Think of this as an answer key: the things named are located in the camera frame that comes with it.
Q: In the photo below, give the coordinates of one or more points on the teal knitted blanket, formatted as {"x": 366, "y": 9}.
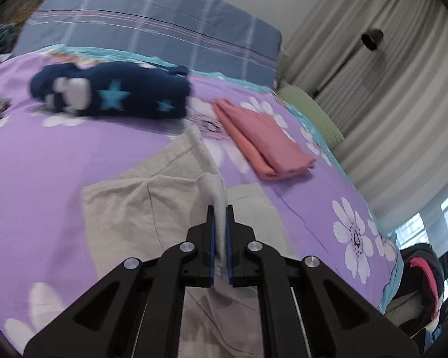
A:
{"x": 8, "y": 37}

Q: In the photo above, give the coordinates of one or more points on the folded pink garment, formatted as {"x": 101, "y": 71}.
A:
{"x": 270, "y": 152}

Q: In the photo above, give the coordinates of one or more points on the navy star fleece roll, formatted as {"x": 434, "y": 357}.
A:
{"x": 113, "y": 88}

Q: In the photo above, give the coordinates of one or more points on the green pillow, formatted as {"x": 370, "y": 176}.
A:
{"x": 308, "y": 107}

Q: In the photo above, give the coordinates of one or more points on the dark clothes pile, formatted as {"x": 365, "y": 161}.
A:
{"x": 416, "y": 305}

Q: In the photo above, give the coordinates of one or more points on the blue plaid pillow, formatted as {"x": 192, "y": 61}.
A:
{"x": 207, "y": 36}

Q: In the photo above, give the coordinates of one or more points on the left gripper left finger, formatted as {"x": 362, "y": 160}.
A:
{"x": 136, "y": 309}

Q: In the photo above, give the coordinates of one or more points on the black floor lamp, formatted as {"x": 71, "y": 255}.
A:
{"x": 370, "y": 40}

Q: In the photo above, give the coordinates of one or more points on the beige t-shirt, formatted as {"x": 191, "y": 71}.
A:
{"x": 150, "y": 208}

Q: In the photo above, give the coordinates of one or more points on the beige pleated curtain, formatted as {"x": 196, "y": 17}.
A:
{"x": 391, "y": 105}

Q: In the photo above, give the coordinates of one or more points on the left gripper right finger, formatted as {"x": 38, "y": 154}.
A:
{"x": 306, "y": 309}

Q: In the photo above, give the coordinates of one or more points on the purple floral bedsheet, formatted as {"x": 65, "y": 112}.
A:
{"x": 47, "y": 159}

